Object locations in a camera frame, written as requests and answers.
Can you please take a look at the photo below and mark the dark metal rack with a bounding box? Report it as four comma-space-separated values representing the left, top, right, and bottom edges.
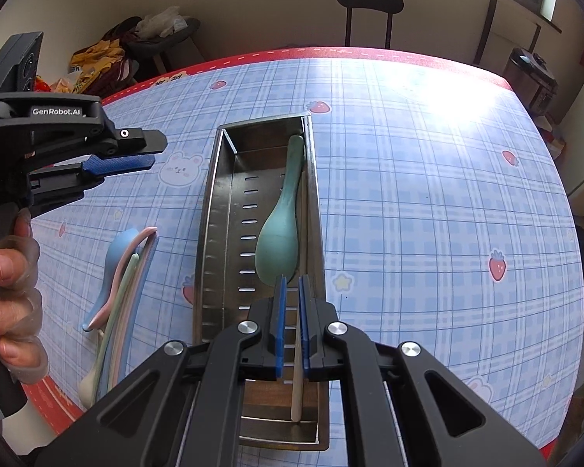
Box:
476, 0, 542, 66

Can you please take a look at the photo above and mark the printed shopping bag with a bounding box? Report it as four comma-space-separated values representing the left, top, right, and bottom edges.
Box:
540, 117, 568, 161

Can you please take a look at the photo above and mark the blue spoon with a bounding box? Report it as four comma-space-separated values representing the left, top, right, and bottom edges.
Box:
82, 228, 142, 334

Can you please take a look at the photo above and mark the pink spoon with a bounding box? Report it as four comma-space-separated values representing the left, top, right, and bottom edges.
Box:
88, 226, 159, 329

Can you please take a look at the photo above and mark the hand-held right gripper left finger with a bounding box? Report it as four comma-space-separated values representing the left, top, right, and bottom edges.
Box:
34, 275, 288, 467

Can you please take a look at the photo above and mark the green chopstick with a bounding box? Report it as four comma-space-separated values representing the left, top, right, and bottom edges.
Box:
97, 253, 142, 395

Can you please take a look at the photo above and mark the beige chopstick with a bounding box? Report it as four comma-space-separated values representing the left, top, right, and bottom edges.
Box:
290, 170, 308, 423

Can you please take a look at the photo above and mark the stainless steel utensil tray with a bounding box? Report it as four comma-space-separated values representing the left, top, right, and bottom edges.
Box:
192, 113, 332, 451

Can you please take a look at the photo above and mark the black stool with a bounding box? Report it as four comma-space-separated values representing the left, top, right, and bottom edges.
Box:
125, 18, 201, 76

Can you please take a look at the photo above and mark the green spoon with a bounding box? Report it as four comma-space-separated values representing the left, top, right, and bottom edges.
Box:
254, 135, 306, 287

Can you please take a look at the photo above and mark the dark red clothing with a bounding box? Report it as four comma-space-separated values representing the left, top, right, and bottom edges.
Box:
102, 16, 144, 93

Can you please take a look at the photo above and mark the white plastic bag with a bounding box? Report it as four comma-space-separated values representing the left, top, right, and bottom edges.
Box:
135, 6, 190, 40

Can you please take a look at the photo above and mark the person's left hand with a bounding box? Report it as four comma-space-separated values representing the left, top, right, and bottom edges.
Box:
0, 207, 49, 386

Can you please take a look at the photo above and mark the yellow snack bag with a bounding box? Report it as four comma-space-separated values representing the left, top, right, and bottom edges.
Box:
53, 69, 87, 95

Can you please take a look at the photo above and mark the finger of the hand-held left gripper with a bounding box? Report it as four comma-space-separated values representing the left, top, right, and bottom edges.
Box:
78, 153, 157, 188
97, 126, 169, 156

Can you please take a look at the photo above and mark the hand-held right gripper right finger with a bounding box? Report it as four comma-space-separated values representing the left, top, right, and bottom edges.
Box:
298, 275, 548, 467

